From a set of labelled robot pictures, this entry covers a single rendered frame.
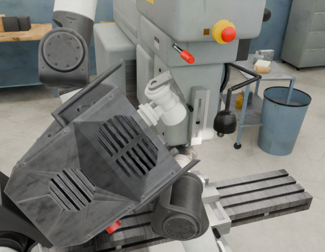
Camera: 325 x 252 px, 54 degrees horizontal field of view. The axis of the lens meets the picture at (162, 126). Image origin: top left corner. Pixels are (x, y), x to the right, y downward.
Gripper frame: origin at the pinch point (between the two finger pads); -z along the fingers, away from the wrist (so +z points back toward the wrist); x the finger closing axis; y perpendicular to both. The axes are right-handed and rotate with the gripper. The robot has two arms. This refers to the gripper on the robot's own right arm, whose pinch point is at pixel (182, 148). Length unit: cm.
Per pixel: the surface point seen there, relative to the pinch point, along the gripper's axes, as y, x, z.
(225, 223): 25.1, -20.1, 12.9
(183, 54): -46, 0, 26
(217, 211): 24.7, -17.0, 7.3
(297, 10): 17, -162, -505
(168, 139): -10.6, 4.5, 11.6
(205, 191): 20.6, -11.5, 0.1
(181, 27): -53, 1, 26
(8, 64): 92, 287, -330
